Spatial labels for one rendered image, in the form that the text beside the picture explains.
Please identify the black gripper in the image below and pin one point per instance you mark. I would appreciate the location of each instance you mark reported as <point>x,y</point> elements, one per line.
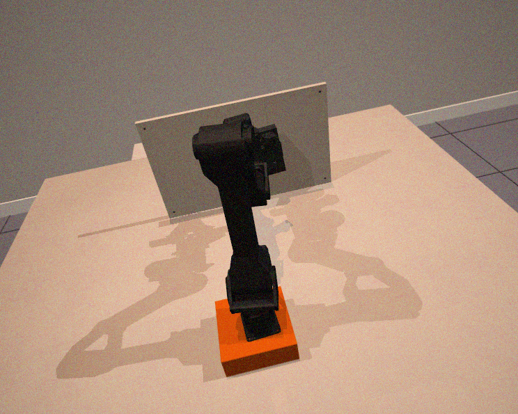
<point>245,118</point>

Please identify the grey rectangular panel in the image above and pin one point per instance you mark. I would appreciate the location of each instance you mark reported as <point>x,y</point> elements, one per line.
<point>301,118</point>

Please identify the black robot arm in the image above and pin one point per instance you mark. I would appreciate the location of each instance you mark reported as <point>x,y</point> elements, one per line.
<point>230,156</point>

